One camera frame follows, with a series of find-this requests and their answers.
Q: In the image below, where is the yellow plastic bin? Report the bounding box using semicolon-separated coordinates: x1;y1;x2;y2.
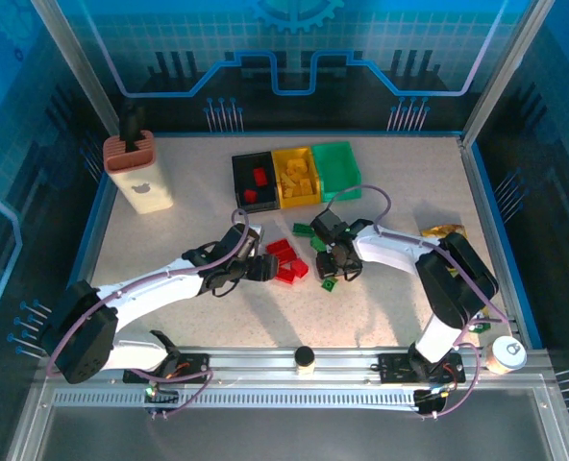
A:
271;146;324;210

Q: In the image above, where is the green plastic bin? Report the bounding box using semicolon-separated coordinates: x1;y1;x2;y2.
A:
311;140;363;204

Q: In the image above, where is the black plastic bin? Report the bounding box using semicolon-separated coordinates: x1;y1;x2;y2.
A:
231;151;282;213

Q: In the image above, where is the bottle with black cap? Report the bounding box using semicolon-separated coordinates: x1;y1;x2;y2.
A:
293;345;317;376

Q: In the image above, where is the yellow snack bag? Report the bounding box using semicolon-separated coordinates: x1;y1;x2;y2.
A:
421;224;469;241

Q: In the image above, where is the white knife block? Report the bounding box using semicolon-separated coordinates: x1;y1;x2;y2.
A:
102;130;175;215

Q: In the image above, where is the grey metal panel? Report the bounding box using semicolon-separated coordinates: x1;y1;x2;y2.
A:
5;378;569;461

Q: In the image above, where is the cup with white lid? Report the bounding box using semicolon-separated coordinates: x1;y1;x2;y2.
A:
485;335;529;376

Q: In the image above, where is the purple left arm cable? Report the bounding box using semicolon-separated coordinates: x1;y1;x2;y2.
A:
46;207;251;419

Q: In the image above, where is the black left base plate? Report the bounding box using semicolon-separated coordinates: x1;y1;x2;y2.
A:
123;352;212;385

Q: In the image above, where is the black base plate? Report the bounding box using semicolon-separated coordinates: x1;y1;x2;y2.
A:
123;352;212;385
378;352;467;385

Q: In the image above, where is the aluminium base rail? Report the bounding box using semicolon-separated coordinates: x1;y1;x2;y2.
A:
38;345;550;388

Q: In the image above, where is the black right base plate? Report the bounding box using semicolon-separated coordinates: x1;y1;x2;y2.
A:
378;352;467;385

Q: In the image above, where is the slotted cable duct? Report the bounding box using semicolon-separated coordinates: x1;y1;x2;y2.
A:
52;388;420;409

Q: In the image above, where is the black knife handle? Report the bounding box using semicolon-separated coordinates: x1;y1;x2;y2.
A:
120;100;146;153

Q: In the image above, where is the aluminium frame post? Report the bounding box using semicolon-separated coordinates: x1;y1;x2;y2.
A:
29;0;122;140
461;0;553;145

